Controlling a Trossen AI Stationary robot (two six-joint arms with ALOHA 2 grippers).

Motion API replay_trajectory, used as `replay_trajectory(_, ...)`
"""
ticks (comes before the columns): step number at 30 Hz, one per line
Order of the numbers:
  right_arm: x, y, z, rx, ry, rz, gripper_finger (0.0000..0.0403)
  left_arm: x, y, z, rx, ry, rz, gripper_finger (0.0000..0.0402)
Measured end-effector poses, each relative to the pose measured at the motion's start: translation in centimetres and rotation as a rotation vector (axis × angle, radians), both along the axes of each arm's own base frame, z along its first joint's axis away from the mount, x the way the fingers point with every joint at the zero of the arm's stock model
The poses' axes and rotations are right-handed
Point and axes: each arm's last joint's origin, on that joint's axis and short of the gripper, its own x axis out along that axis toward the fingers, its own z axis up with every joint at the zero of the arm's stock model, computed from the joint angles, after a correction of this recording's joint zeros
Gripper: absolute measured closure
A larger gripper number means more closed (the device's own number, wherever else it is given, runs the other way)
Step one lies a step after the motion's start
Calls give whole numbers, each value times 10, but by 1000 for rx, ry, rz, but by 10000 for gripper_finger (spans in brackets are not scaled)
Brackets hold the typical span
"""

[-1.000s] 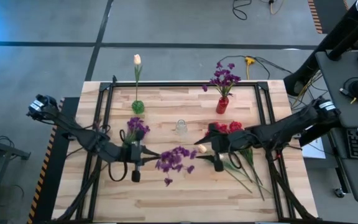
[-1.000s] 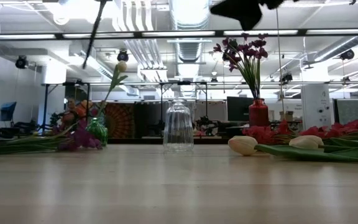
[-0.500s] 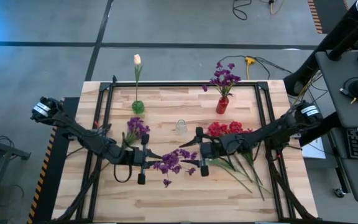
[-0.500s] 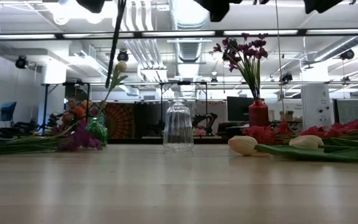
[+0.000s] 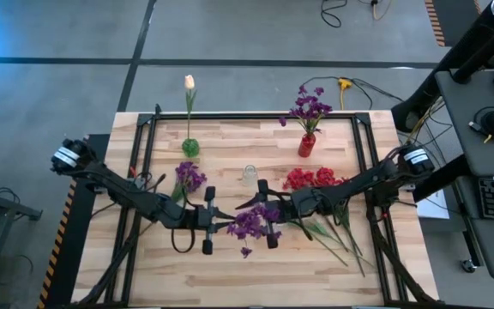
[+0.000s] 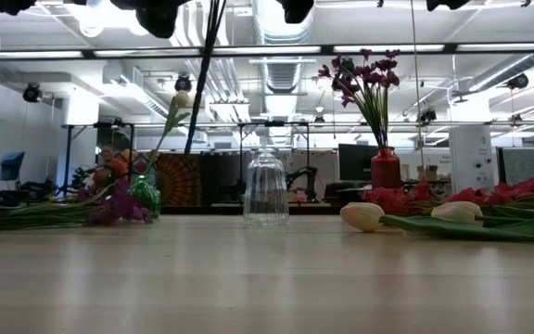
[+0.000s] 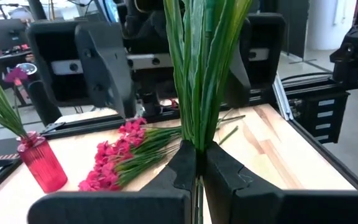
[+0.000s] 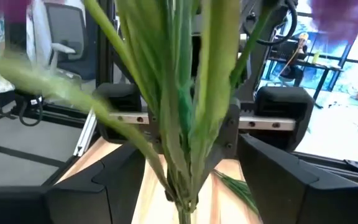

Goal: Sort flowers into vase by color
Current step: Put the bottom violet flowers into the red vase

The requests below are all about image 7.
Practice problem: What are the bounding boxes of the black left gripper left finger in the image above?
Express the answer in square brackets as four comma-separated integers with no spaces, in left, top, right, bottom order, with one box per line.
[26,139,198,224]

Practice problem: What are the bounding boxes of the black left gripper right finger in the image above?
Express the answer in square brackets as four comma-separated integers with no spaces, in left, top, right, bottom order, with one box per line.
[202,141,358,224]

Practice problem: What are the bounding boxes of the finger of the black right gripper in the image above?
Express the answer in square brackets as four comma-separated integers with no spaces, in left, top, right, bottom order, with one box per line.
[222,21,252,108]
[75,23,137,119]

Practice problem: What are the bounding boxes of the red ribbed glass vase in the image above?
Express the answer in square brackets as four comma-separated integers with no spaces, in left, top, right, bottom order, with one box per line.
[16,130,68,194]

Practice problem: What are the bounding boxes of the silver aluminium extrusion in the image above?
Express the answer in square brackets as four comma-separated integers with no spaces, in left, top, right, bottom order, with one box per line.
[272,73,294,121]

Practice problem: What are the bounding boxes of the black desk monitor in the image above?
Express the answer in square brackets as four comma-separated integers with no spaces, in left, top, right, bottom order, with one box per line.
[0,18,27,52]

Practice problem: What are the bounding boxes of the black tower fan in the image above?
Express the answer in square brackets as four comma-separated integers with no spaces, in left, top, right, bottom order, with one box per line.
[16,62,62,127]

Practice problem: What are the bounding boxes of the black cabinet with white labels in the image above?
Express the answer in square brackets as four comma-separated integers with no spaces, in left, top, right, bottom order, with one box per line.
[290,90,351,144]

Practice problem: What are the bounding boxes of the white round column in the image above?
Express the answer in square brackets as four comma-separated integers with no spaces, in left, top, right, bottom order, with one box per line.
[306,0,357,51]

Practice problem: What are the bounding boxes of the black machine housing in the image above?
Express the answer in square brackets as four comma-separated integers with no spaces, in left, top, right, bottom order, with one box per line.
[329,24,358,91]

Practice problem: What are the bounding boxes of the black table frame rail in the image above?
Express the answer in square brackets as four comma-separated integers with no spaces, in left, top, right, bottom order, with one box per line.
[40,102,279,139]
[0,157,23,203]
[286,118,358,191]

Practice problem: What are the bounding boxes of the black cable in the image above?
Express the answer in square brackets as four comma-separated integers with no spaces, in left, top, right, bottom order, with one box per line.
[280,72,335,83]

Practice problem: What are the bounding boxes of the grey corner bracket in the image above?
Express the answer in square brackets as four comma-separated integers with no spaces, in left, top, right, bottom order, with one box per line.
[42,121,67,135]

